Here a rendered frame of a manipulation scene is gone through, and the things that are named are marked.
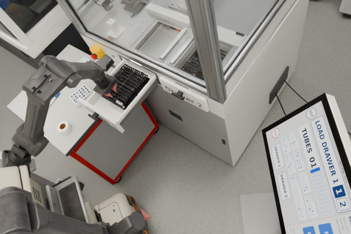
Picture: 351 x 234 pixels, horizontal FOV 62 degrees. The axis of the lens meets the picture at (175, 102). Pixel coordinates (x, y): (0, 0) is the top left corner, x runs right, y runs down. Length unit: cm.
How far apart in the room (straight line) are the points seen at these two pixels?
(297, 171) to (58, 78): 82
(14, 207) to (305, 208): 83
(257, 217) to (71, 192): 125
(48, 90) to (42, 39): 134
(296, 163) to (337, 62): 171
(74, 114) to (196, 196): 102
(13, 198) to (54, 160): 210
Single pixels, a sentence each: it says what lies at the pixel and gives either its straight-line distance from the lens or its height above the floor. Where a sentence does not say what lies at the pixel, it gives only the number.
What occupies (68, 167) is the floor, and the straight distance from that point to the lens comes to 264.
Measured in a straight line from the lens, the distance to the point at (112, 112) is 161.
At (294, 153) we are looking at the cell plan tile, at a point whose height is 106.
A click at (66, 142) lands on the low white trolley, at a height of 76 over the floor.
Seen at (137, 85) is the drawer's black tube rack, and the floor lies 90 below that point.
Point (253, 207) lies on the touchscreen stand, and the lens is 211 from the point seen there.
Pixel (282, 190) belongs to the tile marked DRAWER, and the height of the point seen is 99.
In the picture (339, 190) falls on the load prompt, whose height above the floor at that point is 116.
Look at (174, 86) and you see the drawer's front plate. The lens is 146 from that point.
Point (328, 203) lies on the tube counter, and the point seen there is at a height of 112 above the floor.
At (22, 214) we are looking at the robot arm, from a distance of 64.
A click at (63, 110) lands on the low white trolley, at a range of 188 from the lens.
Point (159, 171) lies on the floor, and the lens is 230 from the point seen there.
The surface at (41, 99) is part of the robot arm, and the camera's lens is 88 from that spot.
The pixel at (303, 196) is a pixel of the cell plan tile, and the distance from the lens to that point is 108.
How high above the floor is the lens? 210
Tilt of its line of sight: 56 degrees down
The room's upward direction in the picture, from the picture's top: 24 degrees counter-clockwise
